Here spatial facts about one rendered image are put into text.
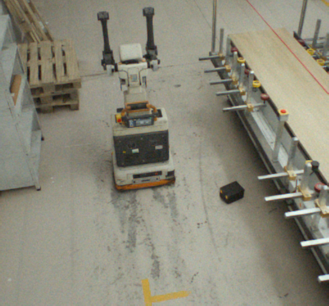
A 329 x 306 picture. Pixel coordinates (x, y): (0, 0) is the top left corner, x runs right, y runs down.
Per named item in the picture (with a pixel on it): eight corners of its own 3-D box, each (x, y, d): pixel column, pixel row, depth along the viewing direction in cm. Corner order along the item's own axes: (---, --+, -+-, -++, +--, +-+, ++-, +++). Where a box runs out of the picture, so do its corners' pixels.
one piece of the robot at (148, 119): (159, 127, 408) (159, 115, 387) (122, 132, 404) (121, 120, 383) (157, 117, 412) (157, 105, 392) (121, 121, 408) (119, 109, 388)
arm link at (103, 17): (97, 14, 390) (108, 13, 392) (96, 11, 402) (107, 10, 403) (103, 62, 412) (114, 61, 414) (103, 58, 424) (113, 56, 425)
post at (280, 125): (272, 162, 369) (280, 121, 340) (270, 159, 373) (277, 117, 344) (277, 162, 370) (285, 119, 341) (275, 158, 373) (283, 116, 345)
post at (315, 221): (311, 235, 315) (324, 189, 284) (309, 231, 318) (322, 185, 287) (315, 234, 315) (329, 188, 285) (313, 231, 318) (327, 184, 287)
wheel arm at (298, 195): (265, 204, 317) (266, 200, 314) (264, 200, 319) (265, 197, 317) (322, 195, 322) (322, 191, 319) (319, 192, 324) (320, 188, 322)
